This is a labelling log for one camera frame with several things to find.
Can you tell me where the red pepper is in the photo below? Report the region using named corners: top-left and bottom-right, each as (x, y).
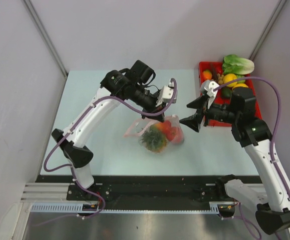
top-left (155, 120), bottom-right (172, 134)

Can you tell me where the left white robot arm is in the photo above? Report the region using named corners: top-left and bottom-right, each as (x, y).
top-left (52, 60), bottom-right (165, 200)

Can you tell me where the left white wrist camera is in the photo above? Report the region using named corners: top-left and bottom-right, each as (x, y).
top-left (156, 85), bottom-right (177, 107)

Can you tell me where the white cable duct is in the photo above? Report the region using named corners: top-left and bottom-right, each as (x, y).
top-left (31, 201), bottom-right (234, 215)

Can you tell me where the orange fruit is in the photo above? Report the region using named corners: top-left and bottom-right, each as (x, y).
top-left (202, 69), bottom-right (212, 81)

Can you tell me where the dark avocado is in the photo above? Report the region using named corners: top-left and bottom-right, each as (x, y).
top-left (221, 87), bottom-right (232, 99)

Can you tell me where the yellow lemon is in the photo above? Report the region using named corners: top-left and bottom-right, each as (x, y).
top-left (232, 83), bottom-right (248, 89)
top-left (222, 73), bottom-right (237, 88)

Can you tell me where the red apple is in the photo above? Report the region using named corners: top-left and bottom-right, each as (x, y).
top-left (166, 126), bottom-right (184, 145)

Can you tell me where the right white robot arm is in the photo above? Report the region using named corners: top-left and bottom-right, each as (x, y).
top-left (180, 87), bottom-right (290, 235)

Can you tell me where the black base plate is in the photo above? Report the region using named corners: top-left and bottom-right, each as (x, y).
top-left (36, 174), bottom-right (265, 202)

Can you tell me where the green white cabbage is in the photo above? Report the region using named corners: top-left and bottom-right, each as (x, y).
top-left (222, 54), bottom-right (255, 75)

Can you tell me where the toy pineapple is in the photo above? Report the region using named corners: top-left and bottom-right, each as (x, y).
top-left (139, 125), bottom-right (168, 153)

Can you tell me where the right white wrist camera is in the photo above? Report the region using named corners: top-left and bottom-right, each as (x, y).
top-left (200, 80), bottom-right (219, 109)

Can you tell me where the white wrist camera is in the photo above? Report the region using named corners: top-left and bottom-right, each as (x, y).
top-left (200, 80), bottom-right (219, 109)
top-left (156, 85), bottom-right (177, 107)

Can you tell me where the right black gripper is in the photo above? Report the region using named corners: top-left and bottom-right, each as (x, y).
top-left (179, 93), bottom-right (239, 133)

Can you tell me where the aluminium rail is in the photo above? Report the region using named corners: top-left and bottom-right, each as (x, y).
top-left (20, 183), bottom-right (290, 204)

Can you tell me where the red plastic tray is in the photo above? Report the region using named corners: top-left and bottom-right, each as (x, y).
top-left (204, 74), bottom-right (262, 127)

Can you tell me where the clear zip top bag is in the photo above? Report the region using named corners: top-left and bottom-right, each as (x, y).
top-left (123, 114), bottom-right (184, 153)

